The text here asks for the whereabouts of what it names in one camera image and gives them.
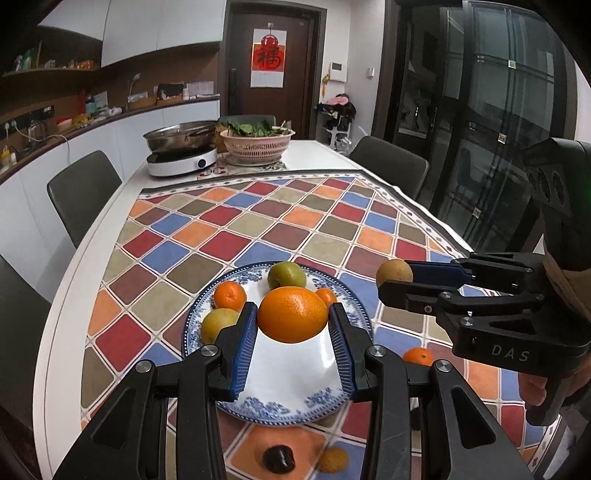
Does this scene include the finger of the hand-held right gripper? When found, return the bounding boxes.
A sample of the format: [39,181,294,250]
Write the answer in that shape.
[405,252,546,296]
[378,280,548,329]

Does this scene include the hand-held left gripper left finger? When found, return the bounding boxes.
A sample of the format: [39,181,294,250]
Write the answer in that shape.
[53,301,258,480]

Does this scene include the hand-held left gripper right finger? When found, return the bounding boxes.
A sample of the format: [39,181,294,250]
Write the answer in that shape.
[327,302,536,480]

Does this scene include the brown kiwi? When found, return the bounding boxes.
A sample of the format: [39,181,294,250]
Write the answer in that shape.
[376,259,414,289]
[317,447,350,474]

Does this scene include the yellow pear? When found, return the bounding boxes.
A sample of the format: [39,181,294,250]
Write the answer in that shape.
[200,308,241,344]

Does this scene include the blue rimmed white plate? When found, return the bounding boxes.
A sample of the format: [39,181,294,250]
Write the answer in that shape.
[181,261,375,426]

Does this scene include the green lime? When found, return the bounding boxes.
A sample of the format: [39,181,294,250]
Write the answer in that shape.
[268,261,308,289]

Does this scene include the person's right hand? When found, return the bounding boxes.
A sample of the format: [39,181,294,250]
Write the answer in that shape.
[517,371,552,408]

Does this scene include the dark plum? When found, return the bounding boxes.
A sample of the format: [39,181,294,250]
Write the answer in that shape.
[263,444,296,474]

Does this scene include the checkered colourful tablecloth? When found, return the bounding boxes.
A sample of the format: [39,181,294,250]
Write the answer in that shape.
[81,170,561,480]

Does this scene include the sliding glass door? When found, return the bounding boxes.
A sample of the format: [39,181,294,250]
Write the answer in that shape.
[374,0,578,259]

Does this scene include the white rack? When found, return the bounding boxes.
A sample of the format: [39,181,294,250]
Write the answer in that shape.
[323,115,354,151]

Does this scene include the clothes pile with pink hat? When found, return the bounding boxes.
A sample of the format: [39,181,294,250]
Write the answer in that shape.
[316,93,357,118]

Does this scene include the white induction cooker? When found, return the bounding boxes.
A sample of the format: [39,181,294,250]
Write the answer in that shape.
[146,144,219,178]

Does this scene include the pink colander basket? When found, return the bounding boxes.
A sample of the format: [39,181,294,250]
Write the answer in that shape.
[219,128,296,166]

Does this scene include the green leafy vegetables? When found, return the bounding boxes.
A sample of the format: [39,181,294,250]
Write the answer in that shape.
[222,120,294,138]

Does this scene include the steel pot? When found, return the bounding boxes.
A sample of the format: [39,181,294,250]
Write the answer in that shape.
[143,120,218,154]

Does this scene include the dark brown door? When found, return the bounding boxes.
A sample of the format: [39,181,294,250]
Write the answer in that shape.
[224,2,321,141]

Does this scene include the white base cabinets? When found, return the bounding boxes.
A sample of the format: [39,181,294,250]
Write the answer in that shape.
[0,99,221,259]

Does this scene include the red and white door poster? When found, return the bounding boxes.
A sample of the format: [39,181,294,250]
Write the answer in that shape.
[250,28,288,88]

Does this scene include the white wall cabinets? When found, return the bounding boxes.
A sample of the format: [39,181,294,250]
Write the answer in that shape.
[37,0,227,68]

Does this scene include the wooden wall shelf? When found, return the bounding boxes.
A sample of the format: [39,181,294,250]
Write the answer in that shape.
[0,25,103,81]

